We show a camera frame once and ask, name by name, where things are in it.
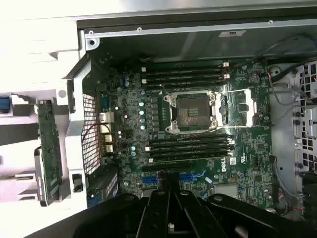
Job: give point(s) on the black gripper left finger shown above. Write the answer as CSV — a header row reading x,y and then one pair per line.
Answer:
x,y
111,218

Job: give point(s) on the thin metal locking lever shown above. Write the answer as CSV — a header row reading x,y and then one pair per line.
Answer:
x,y
230,92
242,126

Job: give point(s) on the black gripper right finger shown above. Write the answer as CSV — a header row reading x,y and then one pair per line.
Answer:
x,y
223,218

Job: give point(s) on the blue disk caddy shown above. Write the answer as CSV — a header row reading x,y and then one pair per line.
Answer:
x,y
4,106

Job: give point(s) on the green Dell motherboard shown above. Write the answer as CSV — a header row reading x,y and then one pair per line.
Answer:
x,y
247,148

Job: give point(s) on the black RAM slot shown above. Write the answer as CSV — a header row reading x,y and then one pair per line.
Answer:
x,y
183,85
188,151
188,145
188,65
183,72
190,139
188,157
183,78

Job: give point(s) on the CPU socket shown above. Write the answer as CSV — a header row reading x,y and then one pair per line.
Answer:
x,y
193,111

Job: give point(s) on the open black PC case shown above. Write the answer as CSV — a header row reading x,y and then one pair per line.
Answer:
x,y
198,42

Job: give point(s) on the metal rear port stack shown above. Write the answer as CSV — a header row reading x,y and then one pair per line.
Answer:
x,y
107,134

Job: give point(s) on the blue expansion slot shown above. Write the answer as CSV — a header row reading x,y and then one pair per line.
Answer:
x,y
149,179
188,177

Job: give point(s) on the metal socket cover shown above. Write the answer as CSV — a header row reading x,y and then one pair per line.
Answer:
x,y
248,109

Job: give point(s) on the perforated metal disk bay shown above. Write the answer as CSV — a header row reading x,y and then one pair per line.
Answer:
x,y
307,119

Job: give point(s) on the round coin battery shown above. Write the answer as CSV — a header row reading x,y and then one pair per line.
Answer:
x,y
253,78

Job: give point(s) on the silver chipset heatsink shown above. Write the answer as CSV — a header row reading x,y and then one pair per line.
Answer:
x,y
226,191

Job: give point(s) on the grey plastic parts rack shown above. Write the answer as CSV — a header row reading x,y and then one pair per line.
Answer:
x,y
37,62

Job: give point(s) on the long black expansion slot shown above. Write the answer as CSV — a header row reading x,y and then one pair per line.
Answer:
x,y
166,164

